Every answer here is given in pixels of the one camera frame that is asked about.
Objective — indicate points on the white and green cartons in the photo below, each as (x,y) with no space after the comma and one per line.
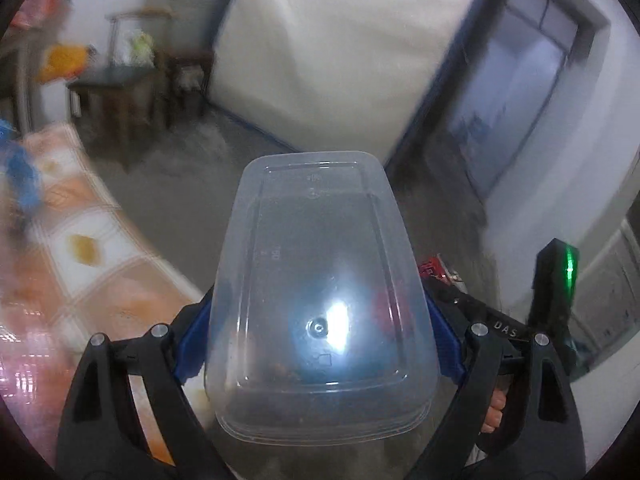
(136,45)

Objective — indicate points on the white panelled cabinet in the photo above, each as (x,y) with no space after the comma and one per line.
(607,290)

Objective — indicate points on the yellow plastic bag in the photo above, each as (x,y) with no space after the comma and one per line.
(65,60)

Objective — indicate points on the wooden chair with dark seat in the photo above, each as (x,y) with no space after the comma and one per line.
(115,80)

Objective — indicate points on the blue plastic bag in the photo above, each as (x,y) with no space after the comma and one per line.
(22,175)

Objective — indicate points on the white mattress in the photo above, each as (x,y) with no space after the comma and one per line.
(340,45)

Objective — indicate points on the table with floral tablecloth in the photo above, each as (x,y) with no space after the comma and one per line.
(95,260)

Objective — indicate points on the red snack wrapper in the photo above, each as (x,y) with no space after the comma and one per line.
(434,269)

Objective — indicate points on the dark wooden stool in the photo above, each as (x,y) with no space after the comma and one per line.
(187,67)

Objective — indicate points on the person's right hand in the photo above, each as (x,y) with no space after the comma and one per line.
(495,410)

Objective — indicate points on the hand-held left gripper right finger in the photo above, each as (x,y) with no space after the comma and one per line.
(446,352)

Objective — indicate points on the clear plastic food container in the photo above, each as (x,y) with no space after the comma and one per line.
(320,240)

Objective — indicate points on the grey-blue door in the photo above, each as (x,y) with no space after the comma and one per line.
(520,75)

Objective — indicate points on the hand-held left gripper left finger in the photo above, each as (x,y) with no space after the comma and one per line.
(192,347)

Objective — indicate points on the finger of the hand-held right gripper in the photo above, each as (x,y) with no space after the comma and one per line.
(460,310)

